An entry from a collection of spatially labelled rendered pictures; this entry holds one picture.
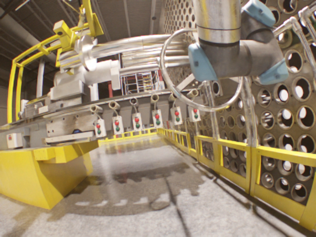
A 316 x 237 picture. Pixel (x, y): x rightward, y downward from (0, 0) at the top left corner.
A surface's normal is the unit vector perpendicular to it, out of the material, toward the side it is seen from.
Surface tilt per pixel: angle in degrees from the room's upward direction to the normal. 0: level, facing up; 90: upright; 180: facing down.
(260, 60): 120
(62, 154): 90
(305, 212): 90
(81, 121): 90
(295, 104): 90
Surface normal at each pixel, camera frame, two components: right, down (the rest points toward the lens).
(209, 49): -0.68, 0.68
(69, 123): 0.09, -0.04
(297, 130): -0.98, 0.16
